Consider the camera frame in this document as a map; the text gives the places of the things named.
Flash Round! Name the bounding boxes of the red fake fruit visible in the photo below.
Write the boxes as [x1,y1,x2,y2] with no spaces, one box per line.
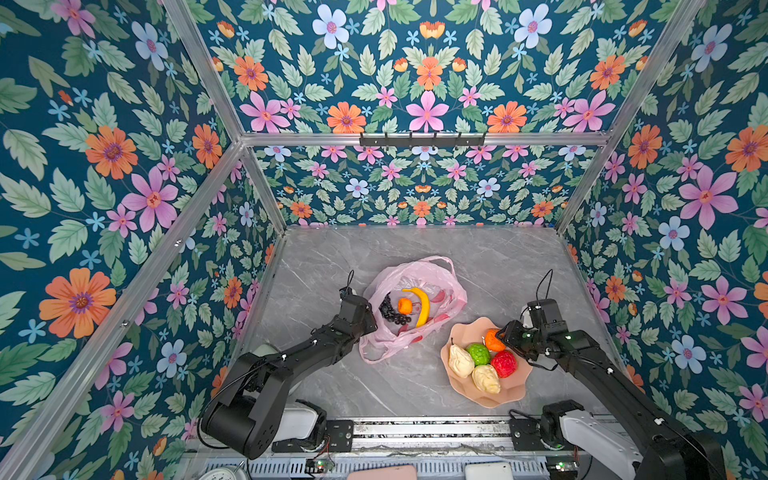
[491,350,518,379]

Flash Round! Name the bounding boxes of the orange fake fruit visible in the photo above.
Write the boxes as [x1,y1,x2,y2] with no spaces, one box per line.
[397,297,413,315]
[484,329,506,353]

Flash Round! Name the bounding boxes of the green fake custard apple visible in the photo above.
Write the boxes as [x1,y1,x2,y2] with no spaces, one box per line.
[466,343,492,367]

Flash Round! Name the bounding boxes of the beige fake potato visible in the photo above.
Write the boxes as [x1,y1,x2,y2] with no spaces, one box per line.
[471,364,501,395]

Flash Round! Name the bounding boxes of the pale round fake fruit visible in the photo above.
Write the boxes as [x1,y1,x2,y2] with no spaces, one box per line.
[447,344,475,379]

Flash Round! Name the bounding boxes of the pink plastic bag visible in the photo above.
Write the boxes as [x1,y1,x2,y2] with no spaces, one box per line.
[359,255,468,365]

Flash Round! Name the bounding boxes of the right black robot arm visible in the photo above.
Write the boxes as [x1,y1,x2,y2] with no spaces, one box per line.
[496,299,727,479]

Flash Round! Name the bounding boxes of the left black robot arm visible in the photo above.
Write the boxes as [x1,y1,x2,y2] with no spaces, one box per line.
[198,288,377,460]

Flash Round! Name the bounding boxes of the yellow fake banana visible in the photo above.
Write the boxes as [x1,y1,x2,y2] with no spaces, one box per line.
[402,287,431,327]

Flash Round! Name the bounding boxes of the dark purple fake grapes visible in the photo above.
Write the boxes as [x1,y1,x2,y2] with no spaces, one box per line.
[379,294,412,326]

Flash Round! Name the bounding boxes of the pink flower-shaped plate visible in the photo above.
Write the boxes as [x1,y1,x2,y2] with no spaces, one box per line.
[440,317,533,409]

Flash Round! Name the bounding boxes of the white box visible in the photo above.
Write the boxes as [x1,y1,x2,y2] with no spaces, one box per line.
[464,461,514,480]

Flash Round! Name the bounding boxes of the green rectangular container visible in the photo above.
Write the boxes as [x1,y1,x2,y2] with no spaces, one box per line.
[250,343,279,357]

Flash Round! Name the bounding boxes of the white clock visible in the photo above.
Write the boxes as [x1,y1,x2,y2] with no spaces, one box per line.
[199,466,250,480]

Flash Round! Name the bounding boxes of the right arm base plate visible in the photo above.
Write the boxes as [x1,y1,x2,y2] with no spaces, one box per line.
[508,416,572,452]

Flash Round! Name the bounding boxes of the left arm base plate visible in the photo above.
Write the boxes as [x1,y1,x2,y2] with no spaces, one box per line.
[271,420,355,454]

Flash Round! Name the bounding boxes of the black hook rail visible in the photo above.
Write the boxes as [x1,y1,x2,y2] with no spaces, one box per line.
[358,132,486,149]

